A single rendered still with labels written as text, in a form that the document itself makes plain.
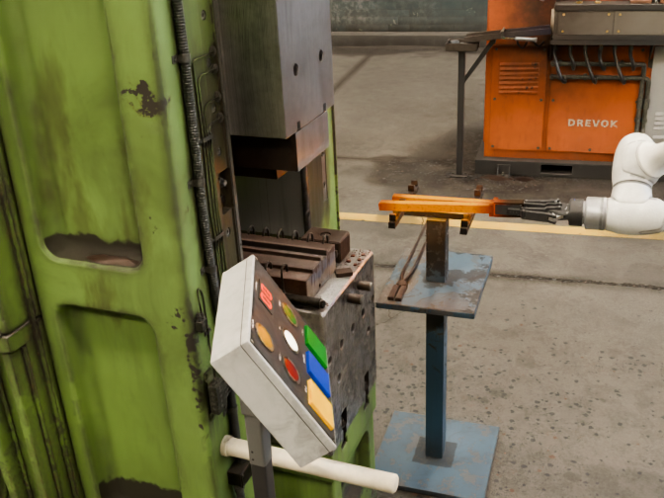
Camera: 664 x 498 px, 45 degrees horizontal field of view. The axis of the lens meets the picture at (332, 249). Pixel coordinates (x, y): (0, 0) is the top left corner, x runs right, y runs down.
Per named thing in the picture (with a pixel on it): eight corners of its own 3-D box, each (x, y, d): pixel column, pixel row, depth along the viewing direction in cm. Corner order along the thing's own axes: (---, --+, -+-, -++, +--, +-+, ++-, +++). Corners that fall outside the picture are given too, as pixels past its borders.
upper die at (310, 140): (329, 145, 204) (327, 110, 200) (298, 172, 188) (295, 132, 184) (187, 134, 219) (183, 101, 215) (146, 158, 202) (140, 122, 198)
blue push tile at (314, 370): (329, 375, 163) (309, 349, 160) (331, 396, 156) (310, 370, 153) (321, 379, 163) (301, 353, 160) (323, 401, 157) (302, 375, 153)
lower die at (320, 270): (336, 269, 219) (334, 241, 216) (307, 303, 203) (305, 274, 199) (203, 251, 234) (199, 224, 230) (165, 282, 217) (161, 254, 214)
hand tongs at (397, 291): (426, 222, 294) (426, 219, 293) (437, 223, 292) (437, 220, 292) (387, 300, 242) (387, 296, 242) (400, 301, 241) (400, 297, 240)
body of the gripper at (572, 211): (582, 231, 215) (546, 229, 218) (583, 219, 223) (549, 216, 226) (584, 206, 212) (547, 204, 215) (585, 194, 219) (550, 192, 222)
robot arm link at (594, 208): (605, 222, 221) (582, 221, 223) (608, 192, 217) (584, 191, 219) (604, 236, 214) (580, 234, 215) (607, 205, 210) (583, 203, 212)
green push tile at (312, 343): (326, 348, 172) (307, 324, 169) (328, 368, 165) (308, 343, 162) (319, 353, 172) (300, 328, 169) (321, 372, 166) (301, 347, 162)
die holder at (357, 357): (376, 379, 249) (373, 250, 229) (332, 456, 217) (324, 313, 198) (218, 350, 268) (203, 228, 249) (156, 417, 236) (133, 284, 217)
